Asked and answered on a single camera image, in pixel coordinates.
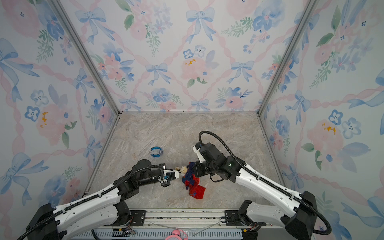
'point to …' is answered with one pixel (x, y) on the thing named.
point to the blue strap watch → (156, 151)
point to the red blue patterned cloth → (191, 180)
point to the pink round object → (176, 235)
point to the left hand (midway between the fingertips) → (180, 167)
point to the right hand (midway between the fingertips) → (192, 168)
